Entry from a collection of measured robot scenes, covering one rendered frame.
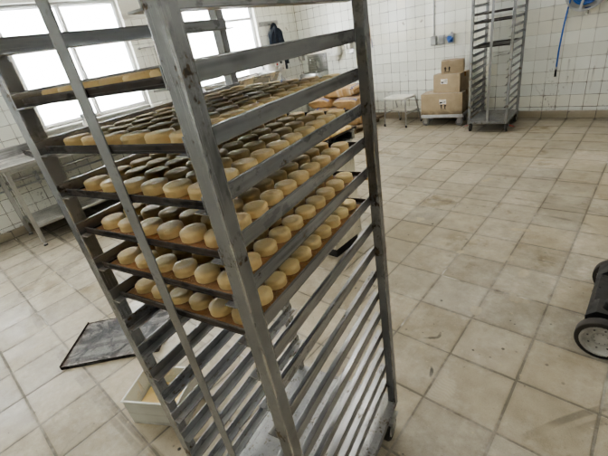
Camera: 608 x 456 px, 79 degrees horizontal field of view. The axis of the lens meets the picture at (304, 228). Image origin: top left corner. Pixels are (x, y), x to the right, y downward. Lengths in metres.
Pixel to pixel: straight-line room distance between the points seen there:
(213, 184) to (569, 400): 1.79
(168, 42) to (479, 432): 1.72
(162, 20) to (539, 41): 5.78
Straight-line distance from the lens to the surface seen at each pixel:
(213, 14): 1.28
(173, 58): 0.51
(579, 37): 6.04
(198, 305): 0.83
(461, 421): 1.87
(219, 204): 0.55
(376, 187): 1.11
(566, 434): 1.93
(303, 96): 0.79
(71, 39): 0.97
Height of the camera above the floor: 1.52
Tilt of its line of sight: 27 degrees down
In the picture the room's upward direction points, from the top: 11 degrees counter-clockwise
